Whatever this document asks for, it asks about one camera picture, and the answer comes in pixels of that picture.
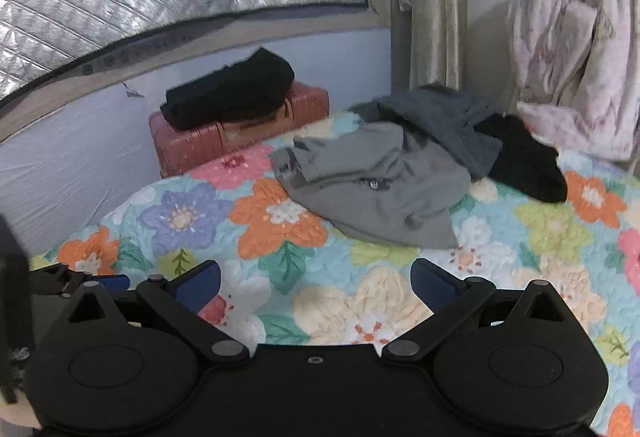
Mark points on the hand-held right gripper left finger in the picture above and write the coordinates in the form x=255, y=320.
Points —
x=200, y=287

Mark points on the floral quilt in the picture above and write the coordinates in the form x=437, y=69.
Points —
x=300, y=227

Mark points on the pink suitcase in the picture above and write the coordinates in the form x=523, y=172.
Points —
x=200, y=142

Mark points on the black garment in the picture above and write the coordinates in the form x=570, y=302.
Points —
x=525, y=162

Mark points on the dark grey garment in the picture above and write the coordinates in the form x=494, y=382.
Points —
x=440, y=117

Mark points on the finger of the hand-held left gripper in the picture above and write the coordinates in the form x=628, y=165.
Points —
x=112, y=282

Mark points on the grey knit sweater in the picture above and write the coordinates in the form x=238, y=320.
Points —
x=375, y=197

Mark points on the pink white duvet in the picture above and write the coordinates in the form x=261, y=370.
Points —
x=565, y=42

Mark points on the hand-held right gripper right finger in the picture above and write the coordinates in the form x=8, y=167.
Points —
x=432, y=289

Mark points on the black folded clothing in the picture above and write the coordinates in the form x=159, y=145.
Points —
x=225, y=87

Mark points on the beige window frame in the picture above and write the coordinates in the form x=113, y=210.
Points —
x=350, y=19

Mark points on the grey metal post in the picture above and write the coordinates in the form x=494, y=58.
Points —
x=400, y=47

